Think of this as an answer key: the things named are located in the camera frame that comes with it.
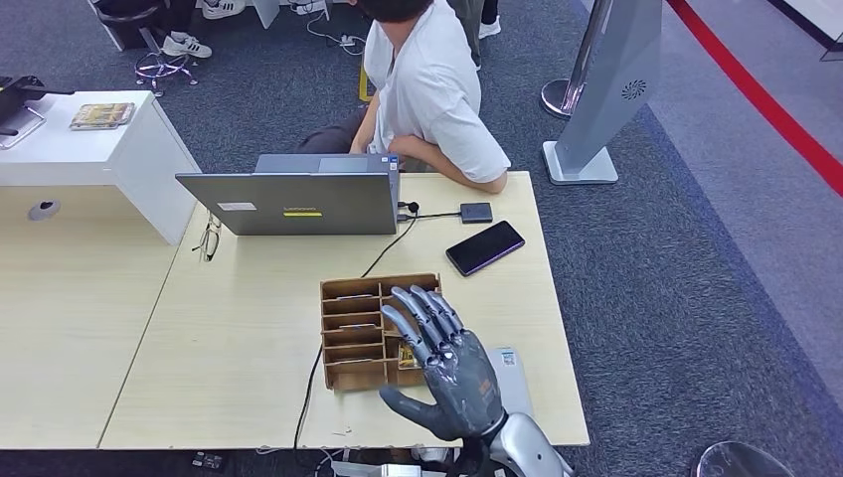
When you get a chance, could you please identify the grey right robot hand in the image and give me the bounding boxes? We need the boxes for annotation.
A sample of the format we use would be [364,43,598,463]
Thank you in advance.
[378,284,510,443]

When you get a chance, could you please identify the person's left hand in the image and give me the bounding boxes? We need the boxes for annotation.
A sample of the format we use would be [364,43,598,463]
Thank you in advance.
[388,134,424,160]

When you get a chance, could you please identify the grey card reader pad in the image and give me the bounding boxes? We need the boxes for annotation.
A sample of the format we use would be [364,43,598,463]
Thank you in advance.
[483,347,535,422]

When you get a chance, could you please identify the person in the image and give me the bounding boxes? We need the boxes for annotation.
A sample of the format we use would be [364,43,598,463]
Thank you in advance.
[454,0,502,72]
[296,0,512,196]

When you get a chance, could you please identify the wooden slotted card organizer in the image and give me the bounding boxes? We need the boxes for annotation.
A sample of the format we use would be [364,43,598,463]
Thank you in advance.
[319,272,443,395]

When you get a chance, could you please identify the dark grey USB hub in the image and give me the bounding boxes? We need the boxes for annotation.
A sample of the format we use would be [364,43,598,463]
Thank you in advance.
[459,202,494,226]

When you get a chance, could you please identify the grey laptop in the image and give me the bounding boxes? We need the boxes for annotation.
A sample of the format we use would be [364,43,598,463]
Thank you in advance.
[175,153,401,237]

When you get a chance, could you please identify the black smartphone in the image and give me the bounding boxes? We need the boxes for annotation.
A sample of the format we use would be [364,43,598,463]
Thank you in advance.
[445,220,527,278]

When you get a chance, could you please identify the grey metal bar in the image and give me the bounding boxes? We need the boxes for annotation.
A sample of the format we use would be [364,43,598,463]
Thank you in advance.
[331,460,462,477]

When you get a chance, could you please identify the black-rimmed eyeglasses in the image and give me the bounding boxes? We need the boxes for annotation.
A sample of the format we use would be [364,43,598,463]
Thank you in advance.
[191,214,224,263]

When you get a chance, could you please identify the grey kiosk stand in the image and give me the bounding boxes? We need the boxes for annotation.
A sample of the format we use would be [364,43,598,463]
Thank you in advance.
[542,0,665,186]

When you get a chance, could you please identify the white sneaker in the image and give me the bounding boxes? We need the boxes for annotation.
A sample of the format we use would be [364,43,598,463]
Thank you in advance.
[201,0,247,20]
[161,34,213,61]

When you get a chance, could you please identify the black stool chrome footring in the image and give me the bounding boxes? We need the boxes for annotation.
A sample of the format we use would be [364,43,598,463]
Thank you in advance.
[88,0,199,98]

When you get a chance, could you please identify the round grey stool seat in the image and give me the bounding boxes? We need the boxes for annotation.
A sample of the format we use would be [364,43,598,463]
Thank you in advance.
[696,440,798,477]

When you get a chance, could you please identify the white cabinet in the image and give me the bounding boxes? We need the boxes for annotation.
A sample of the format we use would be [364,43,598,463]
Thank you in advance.
[0,90,202,246]

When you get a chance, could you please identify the silver tablet plate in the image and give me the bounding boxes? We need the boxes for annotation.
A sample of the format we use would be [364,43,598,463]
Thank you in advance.
[0,108,48,150]

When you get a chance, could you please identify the black terminal device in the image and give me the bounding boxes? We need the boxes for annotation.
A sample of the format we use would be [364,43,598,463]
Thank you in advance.
[0,75,75,126]

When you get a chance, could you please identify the black power cable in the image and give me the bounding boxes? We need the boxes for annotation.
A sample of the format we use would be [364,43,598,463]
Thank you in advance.
[292,201,421,451]

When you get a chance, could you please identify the white cable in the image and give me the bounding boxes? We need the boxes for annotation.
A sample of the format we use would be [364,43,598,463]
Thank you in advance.
[305,11,368,58]

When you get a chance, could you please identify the chrome stanchion post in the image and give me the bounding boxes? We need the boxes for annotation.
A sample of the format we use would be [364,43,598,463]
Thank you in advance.
[541,0,613,120]

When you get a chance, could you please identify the grey desk cable grommet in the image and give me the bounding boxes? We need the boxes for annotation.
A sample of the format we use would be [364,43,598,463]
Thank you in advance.
[27,200,62,223]

